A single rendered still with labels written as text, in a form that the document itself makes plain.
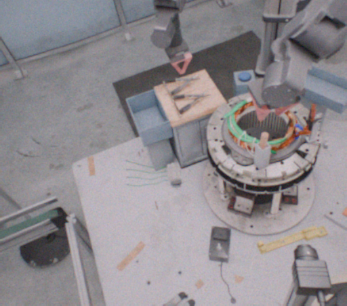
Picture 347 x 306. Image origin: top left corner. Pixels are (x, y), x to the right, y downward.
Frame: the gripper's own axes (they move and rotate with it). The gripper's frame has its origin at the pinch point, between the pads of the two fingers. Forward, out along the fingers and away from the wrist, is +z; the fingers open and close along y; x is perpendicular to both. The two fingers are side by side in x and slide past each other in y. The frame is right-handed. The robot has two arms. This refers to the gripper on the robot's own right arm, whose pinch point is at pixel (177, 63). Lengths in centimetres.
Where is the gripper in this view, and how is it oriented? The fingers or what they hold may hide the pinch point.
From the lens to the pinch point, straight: 118.4
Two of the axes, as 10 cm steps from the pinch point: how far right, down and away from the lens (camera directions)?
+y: 3.5, 7.1, -6.1
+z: 1.4, 6.1, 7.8
